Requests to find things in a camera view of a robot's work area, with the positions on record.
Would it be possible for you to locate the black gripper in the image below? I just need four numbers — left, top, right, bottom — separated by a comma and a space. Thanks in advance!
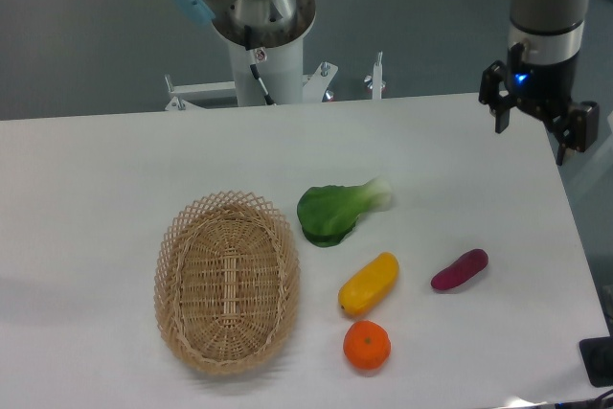
478, 44, 600, 166

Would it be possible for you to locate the purple sweet potato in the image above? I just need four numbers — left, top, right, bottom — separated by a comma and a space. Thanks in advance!
430, 248, 489, 291

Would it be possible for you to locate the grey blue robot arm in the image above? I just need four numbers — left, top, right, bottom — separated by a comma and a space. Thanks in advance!
172, 0, 599, 153

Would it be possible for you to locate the green bok choy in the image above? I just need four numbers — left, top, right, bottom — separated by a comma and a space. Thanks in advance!
296, 177, 393, 247

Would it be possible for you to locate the yellow mango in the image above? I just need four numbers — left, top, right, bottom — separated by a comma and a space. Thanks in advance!
337, 252, 399, 317

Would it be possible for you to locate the black device at table edge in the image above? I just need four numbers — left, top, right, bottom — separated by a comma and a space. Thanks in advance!
579, 336, 613, 388

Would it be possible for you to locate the orange tangerine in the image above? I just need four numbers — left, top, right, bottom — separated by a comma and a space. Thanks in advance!
343, 320, 392, 371

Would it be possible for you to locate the woven wicker basket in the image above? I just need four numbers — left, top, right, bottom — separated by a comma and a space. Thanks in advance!
154, 191, 300, 375

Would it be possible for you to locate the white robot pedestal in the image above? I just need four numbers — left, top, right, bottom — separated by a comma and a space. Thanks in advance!
163, 0, 387, 112

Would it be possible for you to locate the black cable on pedestal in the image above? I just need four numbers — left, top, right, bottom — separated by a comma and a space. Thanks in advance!
242, 24, 279, 106

